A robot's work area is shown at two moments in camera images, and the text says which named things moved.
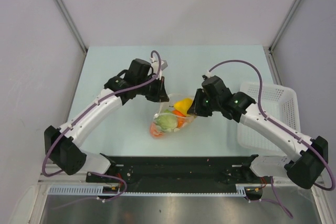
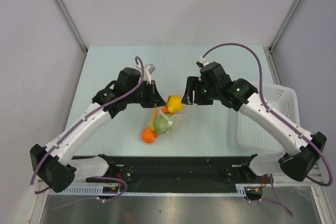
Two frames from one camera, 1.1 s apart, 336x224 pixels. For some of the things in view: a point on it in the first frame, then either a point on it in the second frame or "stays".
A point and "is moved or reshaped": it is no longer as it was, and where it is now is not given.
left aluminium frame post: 58,0 stays
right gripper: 196,109 to 193,84
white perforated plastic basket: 280,98 stays
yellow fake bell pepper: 182,105 is moved or reshaped
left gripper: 160,89 to 155,100
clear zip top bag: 171,115 is moved or reshaped
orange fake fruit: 155,131 to 148,135
